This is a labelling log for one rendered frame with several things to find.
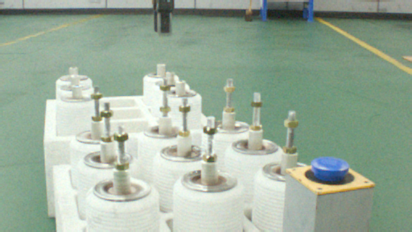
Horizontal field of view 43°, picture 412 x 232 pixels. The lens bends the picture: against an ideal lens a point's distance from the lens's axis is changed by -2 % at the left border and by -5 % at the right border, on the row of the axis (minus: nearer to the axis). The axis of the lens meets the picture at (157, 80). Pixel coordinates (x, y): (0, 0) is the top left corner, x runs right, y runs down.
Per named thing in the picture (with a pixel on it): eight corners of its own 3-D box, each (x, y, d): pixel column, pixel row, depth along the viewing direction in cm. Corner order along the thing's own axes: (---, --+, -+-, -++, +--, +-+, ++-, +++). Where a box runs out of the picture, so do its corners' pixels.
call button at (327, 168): (335, 171, 58) (336, 154, 57) (355, 184, 54) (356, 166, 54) (303, 176, 57) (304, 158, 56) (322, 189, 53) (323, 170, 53)
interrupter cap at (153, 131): (183, 127, 98) (183, 124, 98) (190, 139, 91) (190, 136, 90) (142, 129, 97) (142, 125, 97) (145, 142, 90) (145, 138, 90)
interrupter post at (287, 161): (290, 179, 72) (292, 156, 72) (276, 175, 74) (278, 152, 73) (299, 174, 74) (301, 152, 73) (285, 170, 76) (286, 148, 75)
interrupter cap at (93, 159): (123, 173, 75) (122, 168, 75) (74, 167, 77) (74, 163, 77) (140, 156, 82) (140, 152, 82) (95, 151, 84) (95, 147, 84)
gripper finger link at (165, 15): (159, 1, 86) (159, 32, 87) (162, 2, 83) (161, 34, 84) (169, 1, 86) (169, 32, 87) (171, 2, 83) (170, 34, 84)
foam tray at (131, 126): (181, 152, 160) (182, 93, 157) (219, 205, 123) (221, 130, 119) (50, 159, 153) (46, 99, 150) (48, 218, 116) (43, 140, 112)
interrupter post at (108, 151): (113, 165, 78) (112, 144, 78) (97, 163, 79) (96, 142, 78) (118, 160, 81) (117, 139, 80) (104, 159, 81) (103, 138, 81)
